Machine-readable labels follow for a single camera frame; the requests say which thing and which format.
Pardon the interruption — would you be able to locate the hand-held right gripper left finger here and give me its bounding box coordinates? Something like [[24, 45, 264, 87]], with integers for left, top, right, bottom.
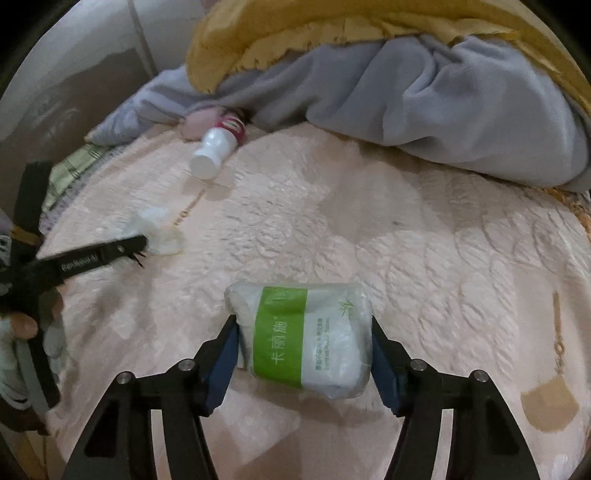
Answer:
[[60, 315, 241, 480]]

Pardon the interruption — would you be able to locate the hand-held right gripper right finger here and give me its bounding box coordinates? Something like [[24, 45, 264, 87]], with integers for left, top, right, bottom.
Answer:
[[369, 316, 536, 480]]

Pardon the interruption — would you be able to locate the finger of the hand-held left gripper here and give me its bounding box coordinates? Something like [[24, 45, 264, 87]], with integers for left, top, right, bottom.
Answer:
[[53, 234, 149, 282]]

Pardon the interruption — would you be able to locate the green and white tissue pack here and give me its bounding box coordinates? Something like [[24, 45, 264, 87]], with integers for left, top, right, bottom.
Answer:
[[224, 281, 374, 400]]

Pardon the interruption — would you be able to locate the person's left hand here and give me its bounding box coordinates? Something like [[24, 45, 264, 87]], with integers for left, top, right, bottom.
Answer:
[[0, 291, 65, 342]]

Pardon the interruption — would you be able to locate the green plaid cloth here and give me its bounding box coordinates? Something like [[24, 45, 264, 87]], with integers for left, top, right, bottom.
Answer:
[[44, 143, 109, 210]]

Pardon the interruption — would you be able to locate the pink embroidered fringed bedspread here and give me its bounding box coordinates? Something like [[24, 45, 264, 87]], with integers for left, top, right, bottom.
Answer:
[[34, 120, 591, 480]]

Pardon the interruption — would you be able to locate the white bottle with red label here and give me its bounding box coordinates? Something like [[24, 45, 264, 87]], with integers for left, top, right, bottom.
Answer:
[[191, 115, 247, 181]]

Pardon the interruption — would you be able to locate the pink cloth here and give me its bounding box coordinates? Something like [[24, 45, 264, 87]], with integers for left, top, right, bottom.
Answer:
[[181, 107, 227, 140]]

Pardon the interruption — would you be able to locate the grey wardrobe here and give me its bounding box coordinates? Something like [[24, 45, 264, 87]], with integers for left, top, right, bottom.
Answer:
[[0, 0, 195, 185]]

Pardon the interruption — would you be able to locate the grey fleece blanket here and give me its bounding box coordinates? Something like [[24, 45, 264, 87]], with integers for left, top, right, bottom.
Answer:
[[85, 34, 591, 195]]

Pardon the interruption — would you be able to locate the yellow ruffled blanket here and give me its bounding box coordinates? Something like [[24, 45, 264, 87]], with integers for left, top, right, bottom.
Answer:
[[185, 0, 591, 109]]

